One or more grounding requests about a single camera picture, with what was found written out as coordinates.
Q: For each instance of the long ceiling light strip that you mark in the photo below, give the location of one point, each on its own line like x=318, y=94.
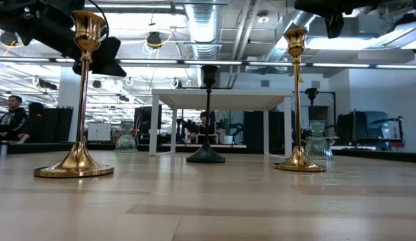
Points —
x=147, y=61

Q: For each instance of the silver round ventilation duct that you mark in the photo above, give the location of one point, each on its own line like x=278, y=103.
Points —
x=203, y=26

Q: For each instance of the black tall candlestick holder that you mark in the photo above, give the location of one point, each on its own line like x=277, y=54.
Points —
x=311, y=93
x=205, y=155

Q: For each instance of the person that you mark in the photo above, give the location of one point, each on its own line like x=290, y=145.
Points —
x=199, y=129
x=13, y=120
x=36, y=124

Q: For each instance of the black door frame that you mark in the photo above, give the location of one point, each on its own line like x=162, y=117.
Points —
x=334, y=107

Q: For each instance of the silver slanted ventilation duct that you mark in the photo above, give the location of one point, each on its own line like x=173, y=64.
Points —
x=276, y=52

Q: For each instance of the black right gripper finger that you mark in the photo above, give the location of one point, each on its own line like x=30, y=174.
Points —
x=335, y=26
x=328, y=7

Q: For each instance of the silver metal post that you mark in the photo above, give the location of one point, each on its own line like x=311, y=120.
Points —
x=3, y=150

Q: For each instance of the white round ceiling detector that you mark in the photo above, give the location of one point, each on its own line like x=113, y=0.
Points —
x=263, y=19

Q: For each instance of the black cabinet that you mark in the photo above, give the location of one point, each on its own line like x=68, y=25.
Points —
x=254, y=130

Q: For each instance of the black round ceiling fixture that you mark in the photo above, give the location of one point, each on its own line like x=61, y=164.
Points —
x=154, y=38
x=8, y=38

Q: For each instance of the black monitors on desk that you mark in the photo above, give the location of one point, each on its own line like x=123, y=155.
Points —
x=361, y=127

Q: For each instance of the gold tall candlestick holder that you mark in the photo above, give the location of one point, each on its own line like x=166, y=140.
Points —
x=77, y=160
x=297, y=100

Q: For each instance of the white small shelf table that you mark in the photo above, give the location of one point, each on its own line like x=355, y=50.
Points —
x=227, y=100

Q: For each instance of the green plant in white pot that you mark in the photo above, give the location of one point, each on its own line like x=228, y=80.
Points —
x=227, y=139

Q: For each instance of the black computer monitor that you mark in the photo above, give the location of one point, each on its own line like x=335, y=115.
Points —
x=144, y=117

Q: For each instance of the black table edge rail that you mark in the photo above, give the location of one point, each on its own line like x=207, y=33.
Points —
x=43, y=148

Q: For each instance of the black partition panels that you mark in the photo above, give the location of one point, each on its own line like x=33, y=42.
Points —
x=58, y=124

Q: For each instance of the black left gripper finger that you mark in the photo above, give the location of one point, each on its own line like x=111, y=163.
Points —
x=107, y=60

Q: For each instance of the green ribbed glass candle holder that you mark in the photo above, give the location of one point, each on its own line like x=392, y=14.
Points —
x=320, y=147
x=126, y=144

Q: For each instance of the white low cabinet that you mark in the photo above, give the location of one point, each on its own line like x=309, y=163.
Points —
x=98, y=132

